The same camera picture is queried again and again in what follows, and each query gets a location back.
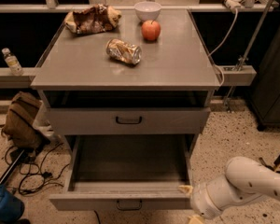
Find clear plastic water bottle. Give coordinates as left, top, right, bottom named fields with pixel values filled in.
left=2, top=48, right=23, bottom=76

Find blue plastic container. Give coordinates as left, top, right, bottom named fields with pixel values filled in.
left=0, top=185, right=24, bottom=223

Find dark cabinet at right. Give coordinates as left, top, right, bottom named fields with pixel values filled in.
left=247, top=0, right=280, bottom=132

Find grey top drawer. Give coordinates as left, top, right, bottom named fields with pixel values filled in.
left=47, top=107, right=210, bottom=135

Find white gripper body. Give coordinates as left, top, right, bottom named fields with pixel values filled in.
left=190, top=175, right=231, bottom=219

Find grey drawer cabinet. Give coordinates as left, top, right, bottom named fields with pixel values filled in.
left=30, top=7, right=222, bottom=138

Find white power cable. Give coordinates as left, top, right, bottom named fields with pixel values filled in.
left=206, top=7, right=239, bottom=87

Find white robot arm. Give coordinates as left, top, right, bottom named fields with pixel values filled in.
left=178, top=156, right=280, bottom=224

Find grey drawer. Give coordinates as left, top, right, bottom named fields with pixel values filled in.
left=49, top=134, right=192, bottom=211
left=47, top=107, right=210, bottom=135

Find crushed silver soda can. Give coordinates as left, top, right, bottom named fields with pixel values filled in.
left=105, top=38, right=142, bottom=65

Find red apple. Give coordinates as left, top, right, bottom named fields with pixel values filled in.
left=141, top=21, right=161, bottom=41

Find crumpled brown chip bag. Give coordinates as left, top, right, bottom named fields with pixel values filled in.
left=64, top=4, right=121, bottom=35

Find white bowl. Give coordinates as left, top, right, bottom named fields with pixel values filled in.
left=134, top=1, right=161, bottom=21

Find metal support pole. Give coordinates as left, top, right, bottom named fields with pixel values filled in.
left=223, top=0, right=273, bottom=112

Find brown canvas bag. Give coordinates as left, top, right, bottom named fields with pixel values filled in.
left=2, top=91, right=45, bottom=149

